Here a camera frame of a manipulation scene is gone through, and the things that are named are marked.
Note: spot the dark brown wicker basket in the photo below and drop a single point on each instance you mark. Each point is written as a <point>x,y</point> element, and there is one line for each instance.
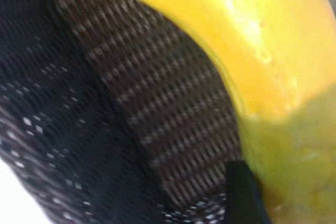
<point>131,90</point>

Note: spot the yellow banana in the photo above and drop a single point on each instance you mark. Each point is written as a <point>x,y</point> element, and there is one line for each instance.
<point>262,37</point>

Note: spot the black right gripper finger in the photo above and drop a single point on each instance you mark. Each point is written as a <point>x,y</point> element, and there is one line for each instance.
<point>242,197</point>

